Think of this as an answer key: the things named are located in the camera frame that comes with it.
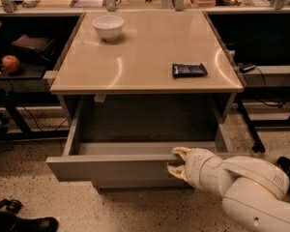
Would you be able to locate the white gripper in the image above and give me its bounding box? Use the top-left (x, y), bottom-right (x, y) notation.
top-left (167, 147), bottom-right (231, 197)

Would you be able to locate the grey top drawer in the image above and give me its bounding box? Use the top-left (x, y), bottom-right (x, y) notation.
top-left (45, 95), bottom-right (249, 189)

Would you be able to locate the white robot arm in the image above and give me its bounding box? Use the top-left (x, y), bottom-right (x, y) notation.
top-left (167, 147), bottom-right (290, 232)

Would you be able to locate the beige top drawer cabinet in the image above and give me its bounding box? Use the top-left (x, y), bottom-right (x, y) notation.
top-left (49, 10), bottom-right (246, 191)

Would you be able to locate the dark blue snack bar wrapper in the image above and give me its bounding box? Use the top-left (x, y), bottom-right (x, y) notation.
top-left (172, 63), bottom-right (208, 77)

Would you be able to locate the small black device on shelf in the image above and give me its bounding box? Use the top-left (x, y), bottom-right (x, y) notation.
top-left (239, 63), bottom-right (256, 73)

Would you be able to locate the white ceramic bowl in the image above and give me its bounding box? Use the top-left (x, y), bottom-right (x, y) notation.
top-left (92, 15), bottom-right (124, 41)

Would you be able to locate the black tray under apple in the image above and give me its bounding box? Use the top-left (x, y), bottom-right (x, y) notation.
top-left (0, 63), bottom-right (47, 80)

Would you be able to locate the dark box on shelf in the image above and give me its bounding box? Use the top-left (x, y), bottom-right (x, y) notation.
top-left (10, 35), bottom-right (55, 64)

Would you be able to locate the red apple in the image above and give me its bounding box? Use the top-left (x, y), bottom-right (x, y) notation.
top-left (2, 55), bottom-right (20, 73)

